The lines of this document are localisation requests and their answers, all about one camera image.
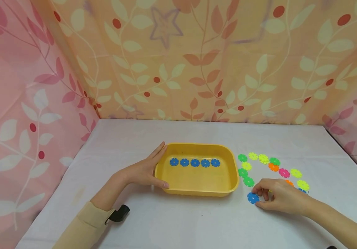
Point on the black wrist band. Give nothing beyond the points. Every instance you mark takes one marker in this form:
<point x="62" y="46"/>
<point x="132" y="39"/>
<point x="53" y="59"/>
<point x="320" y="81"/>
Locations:
<point x="119" y="213"/>

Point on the person's left fingers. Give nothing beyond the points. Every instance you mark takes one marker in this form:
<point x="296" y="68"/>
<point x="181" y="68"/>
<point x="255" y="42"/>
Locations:
<point x="158" y="151"/>

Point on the person's left hand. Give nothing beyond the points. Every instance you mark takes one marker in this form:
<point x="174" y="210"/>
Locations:
<point x="141" y="172"/>

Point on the person's left forearm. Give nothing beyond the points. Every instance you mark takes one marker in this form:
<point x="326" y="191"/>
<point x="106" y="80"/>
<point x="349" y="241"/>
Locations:
<point x="97" y="211"/>

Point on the person's right thumb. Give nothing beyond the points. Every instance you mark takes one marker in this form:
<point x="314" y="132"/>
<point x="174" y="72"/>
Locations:
<point x="263" y="204"/>

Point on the person's right hand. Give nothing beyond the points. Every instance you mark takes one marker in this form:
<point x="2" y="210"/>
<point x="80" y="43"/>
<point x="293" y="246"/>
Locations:
<point x="286" y="197"/>

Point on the person's right index finger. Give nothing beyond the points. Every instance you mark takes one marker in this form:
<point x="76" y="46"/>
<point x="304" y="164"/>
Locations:
<point x="257" y="188"/>

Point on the person's left thumb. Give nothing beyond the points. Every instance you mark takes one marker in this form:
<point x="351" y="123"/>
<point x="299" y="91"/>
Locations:
<point x="159" y="183"/>

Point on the yellow plastic tray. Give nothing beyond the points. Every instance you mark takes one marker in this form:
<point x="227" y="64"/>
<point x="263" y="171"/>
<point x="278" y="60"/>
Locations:
<point x="197" y="183"/>

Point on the scatter of coloured snowflake pieces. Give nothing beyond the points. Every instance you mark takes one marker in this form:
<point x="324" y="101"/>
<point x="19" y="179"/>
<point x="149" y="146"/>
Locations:
<point x="263" y="158"/>

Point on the person's right fingers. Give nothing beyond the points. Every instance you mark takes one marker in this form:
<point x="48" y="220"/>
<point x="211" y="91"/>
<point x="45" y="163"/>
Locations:
<point x="267" y="193"/>

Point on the person's right forearm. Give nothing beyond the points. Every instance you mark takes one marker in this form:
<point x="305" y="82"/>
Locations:
<point x="343" y="224"/>

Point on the blue snowflake disc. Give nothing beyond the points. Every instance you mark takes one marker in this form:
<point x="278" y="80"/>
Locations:
<point x="252" y="198"/>
<point x="195" y="162"/>
<point x="174" y="162"/>
<point x="215" y="162"/>
<point x="205" y="163"/>
<point x="184" y="162"/>

